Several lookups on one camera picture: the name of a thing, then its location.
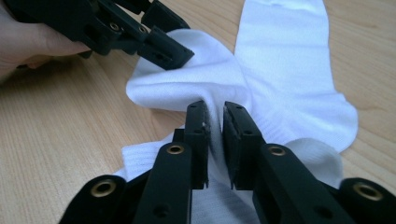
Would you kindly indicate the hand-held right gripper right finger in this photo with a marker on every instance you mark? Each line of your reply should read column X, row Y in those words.
column 241, row 155

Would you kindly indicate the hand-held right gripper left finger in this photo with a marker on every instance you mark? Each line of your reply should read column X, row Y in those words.
column 196, row 149

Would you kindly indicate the white sock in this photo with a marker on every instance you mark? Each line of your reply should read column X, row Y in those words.
column 280, row 62
column 186, row 84

